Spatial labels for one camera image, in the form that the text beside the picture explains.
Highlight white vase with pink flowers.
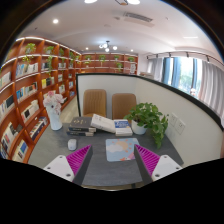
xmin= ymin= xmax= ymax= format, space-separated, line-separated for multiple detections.
xmin=43 ymin=91 xmax=64 ymax=131

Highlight right tan chair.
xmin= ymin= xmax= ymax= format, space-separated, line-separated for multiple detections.
xmin=112 ymin=93 xmax=136 ymax=119

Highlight tan chair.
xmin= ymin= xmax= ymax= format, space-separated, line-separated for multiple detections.
xmin=83 ymin=89 xmax=106 ymax=117
xmin=112 ymin=93 xmax=136 ymax=119

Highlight left tan chair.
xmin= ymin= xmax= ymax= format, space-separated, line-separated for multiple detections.
xmin=83 ymin=89 xmax=106 ymax=117

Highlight white computer mouse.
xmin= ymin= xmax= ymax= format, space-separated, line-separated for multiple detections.
xmin=68 ymin=139 xmax=77 ymax=151

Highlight pastel patterned mouse pad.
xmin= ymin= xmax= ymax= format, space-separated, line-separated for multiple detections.
xmin=106 ymin=138 xmax=139 ymax=162

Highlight white window curtains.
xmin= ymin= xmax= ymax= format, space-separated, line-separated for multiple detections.
xmin=147 ymin=56 xmax=224 ymax=119

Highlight green potted plant white pot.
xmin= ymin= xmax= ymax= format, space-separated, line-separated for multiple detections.
xmin=124 ymin=103 xmax=168 ymax=148

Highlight orange wooden bookshelf wall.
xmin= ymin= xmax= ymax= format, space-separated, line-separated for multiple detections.
xmin=0 ymin=36 xmax=138 ymax=163

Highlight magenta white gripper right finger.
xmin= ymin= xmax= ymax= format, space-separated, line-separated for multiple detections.
xmin=134 ymin=145 xmax=182 ymax=185

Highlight white wall power socket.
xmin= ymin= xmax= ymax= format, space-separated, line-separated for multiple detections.
xmin=175 ymin=119 xmax=185 ymax=134

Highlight white leaning book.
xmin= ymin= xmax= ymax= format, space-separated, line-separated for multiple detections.
xmin=91 ymin=114 xmax=116 ymax=133

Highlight white wall switch plate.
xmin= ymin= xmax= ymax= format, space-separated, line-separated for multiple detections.
xmin=169 ymin=113 xmax=177 ymax=127

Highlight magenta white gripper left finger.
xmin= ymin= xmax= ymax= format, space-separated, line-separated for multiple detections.
xmin=44 ymin=145 xmax=93 ymax=186

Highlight blue white book stack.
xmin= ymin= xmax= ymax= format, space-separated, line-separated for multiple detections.
xmin=114 ymin=119 xmax=133 ymax=136

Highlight ceiling chandelier lamp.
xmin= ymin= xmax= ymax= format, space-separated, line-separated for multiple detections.
xmin=99 ymin=41 xmax=118 ymax=53

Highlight dark stacked books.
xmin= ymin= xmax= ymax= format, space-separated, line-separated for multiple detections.
xmin=67 ymin=117 xmax=96 ymax=136

